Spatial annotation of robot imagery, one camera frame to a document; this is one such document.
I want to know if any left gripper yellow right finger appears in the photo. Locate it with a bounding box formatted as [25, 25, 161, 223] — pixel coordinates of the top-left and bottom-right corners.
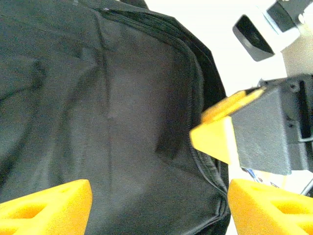
[227, 178, 313, 235]

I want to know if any black fabric backpack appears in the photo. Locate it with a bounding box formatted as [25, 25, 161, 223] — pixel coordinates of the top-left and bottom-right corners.
[0, 0, 232, 235]

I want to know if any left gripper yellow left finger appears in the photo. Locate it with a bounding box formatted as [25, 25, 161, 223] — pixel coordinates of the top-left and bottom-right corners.
[0, 179, 93, 235]

